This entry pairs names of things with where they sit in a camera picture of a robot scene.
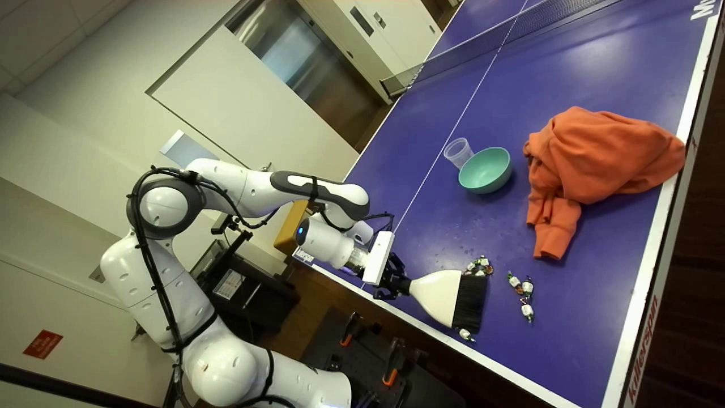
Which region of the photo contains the red wall sign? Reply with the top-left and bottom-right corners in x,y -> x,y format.
22,329 -> 63,360

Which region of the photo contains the teal bowl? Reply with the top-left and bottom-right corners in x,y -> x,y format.
458,148 -> 513,195

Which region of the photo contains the clear plastic cup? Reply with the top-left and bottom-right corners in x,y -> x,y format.
445,138 -> 473,167

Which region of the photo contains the table tennis net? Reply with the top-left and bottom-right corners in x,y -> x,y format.
381,0 -> 619,97

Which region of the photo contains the orange handled clamp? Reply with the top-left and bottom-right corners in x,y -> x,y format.
338,312 -> 360,349
381,339 -> 406,387

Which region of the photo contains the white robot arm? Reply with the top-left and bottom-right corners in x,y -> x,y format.
99,158 -> 394,408

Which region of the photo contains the orange cloth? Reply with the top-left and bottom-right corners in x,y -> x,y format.
524,107 -> 687,260

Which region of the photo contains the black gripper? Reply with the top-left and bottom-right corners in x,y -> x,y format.
381,254 -> 410,300

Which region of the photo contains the white and black brush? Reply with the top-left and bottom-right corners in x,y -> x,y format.
409,271 -> 489,334

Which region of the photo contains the pile of candies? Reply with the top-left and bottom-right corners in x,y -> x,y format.
465,256 -> 535,324

